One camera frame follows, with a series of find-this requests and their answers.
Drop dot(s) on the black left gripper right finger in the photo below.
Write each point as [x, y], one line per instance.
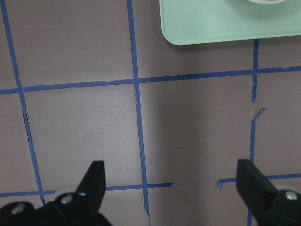
[257, 192]

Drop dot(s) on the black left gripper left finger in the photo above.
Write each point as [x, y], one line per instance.
[93, 185]

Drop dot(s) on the white round plate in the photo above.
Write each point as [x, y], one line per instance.
[266, 2]

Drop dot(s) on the mint green tray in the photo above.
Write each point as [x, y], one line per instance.
[189, 22]

